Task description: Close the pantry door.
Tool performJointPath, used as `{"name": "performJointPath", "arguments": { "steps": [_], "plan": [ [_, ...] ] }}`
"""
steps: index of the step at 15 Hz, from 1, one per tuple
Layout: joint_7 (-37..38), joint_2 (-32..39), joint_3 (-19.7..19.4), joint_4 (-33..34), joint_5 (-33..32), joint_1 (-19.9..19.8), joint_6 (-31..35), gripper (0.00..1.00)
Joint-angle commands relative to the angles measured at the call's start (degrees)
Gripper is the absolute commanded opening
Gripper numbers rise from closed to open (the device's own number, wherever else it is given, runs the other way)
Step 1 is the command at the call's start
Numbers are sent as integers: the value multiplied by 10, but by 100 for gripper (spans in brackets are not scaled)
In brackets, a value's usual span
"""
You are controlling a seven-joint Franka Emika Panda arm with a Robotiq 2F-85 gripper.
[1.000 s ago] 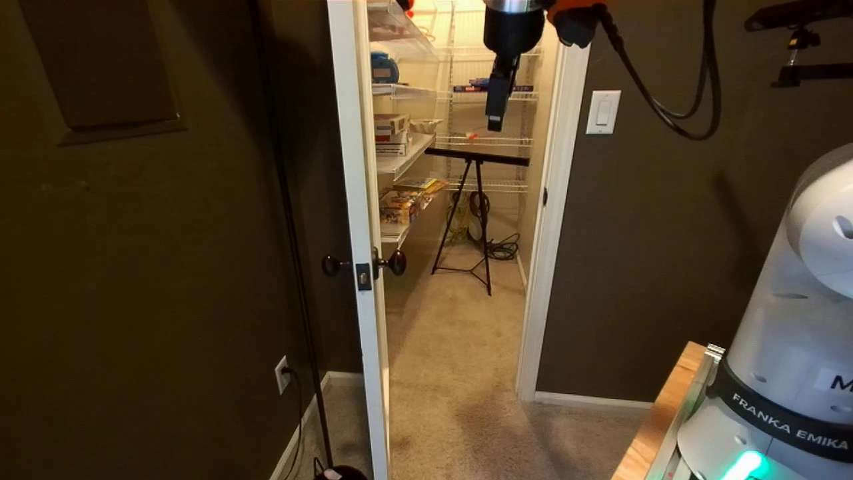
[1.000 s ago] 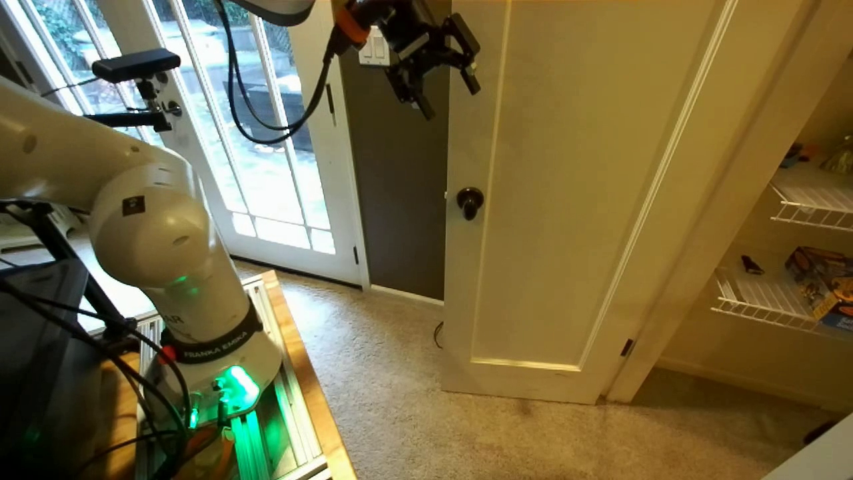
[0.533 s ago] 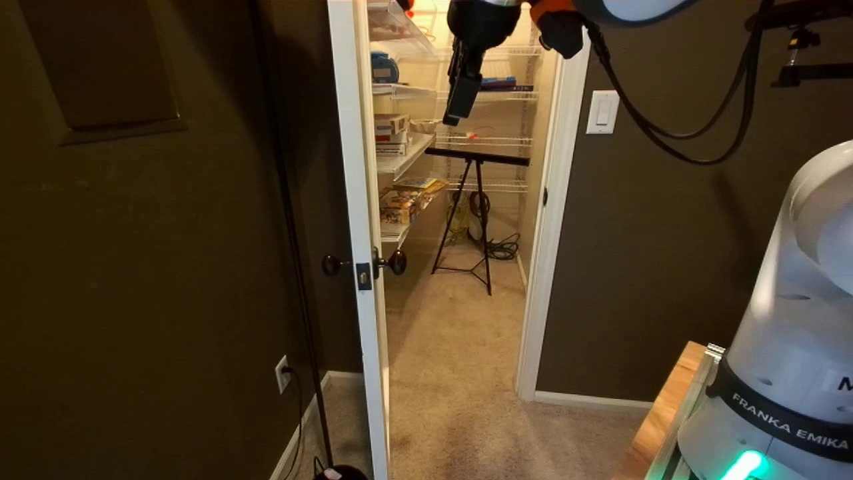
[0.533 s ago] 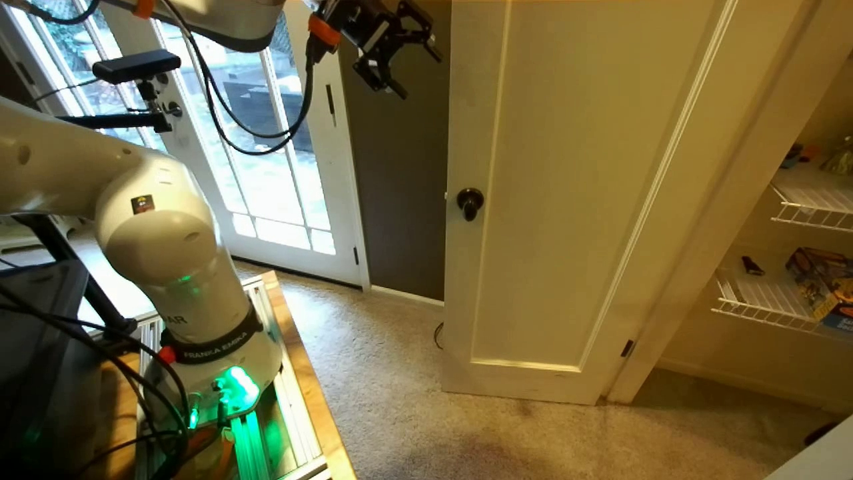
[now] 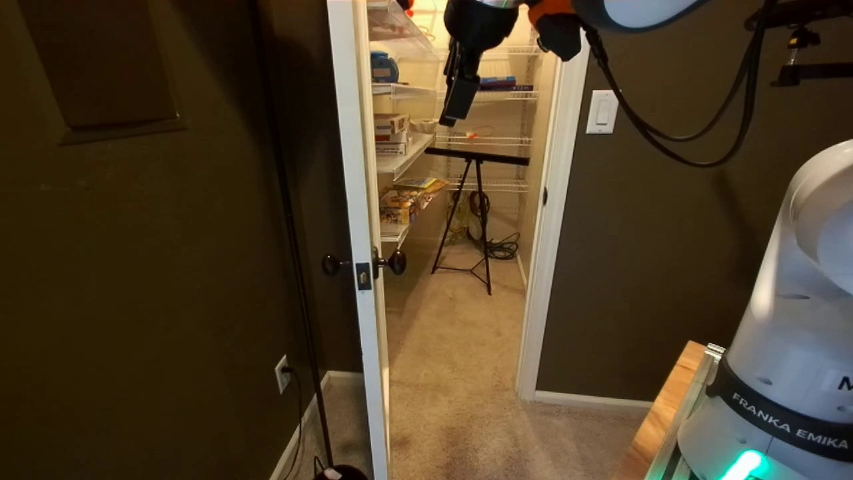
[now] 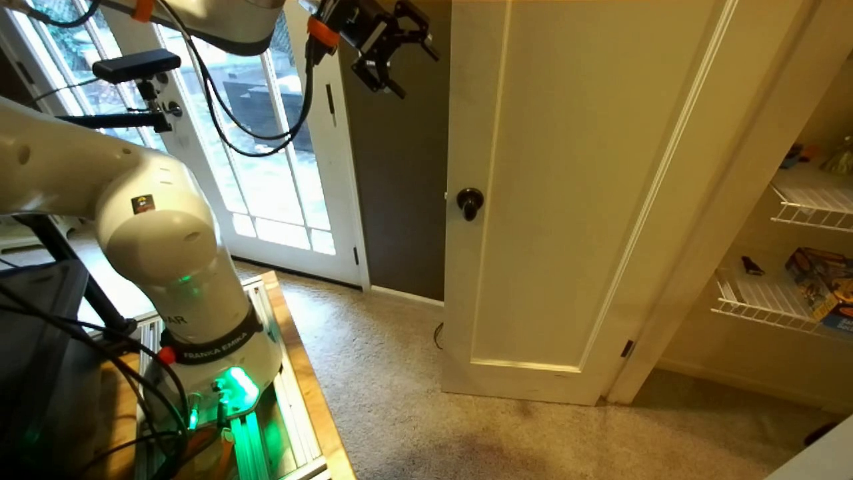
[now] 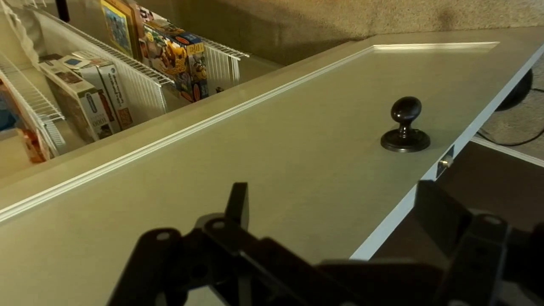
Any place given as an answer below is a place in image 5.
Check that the black tripod with crossbar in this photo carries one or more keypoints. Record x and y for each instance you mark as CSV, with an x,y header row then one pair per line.
x,y
482,158

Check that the yellow food packages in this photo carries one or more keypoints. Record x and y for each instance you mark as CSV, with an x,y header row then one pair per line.
x,y
409,199

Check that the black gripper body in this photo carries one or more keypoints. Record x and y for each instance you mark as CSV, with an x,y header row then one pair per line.
x,y
483,27

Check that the black door latch plate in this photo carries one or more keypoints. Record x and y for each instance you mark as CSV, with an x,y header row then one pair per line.
x,y
365,275

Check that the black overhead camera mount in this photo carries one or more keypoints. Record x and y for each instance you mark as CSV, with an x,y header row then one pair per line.
x,y
800,11

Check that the white pantry door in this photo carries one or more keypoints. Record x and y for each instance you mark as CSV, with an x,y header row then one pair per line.
x,y
361,178

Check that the blue pantry container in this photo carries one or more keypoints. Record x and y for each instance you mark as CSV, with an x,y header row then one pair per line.
x,y
386,67

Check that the black floor lamp base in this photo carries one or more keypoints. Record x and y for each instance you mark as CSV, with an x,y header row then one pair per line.
x,y
339,473

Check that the orange black wrist mount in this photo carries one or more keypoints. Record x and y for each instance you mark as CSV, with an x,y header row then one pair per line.
x,y
558,27

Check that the white light switch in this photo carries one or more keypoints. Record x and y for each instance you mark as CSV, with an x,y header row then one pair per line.
x,y
603,111

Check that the black floor lamp pole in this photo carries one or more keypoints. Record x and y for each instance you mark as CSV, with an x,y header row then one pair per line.
x,y
318,402

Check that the white wall outlet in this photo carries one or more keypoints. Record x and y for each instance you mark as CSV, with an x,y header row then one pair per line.
x,y
283,374

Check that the black round door knob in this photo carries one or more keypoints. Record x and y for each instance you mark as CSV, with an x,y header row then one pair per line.
x,y
337,266
393,263

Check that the white baseboard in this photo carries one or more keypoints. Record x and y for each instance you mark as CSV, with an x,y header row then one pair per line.
x,y
309,429
590,398

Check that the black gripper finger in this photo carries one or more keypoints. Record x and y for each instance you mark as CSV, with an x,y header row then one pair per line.
x,y
470,99
453,105

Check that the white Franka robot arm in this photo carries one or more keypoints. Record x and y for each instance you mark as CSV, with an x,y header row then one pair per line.
x,y
800,311

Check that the recessed brown wall panel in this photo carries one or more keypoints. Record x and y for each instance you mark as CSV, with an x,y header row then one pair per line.
x,y
98,67

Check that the stacked boxes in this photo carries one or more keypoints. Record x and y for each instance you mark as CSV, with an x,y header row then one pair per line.
x,y
391,129

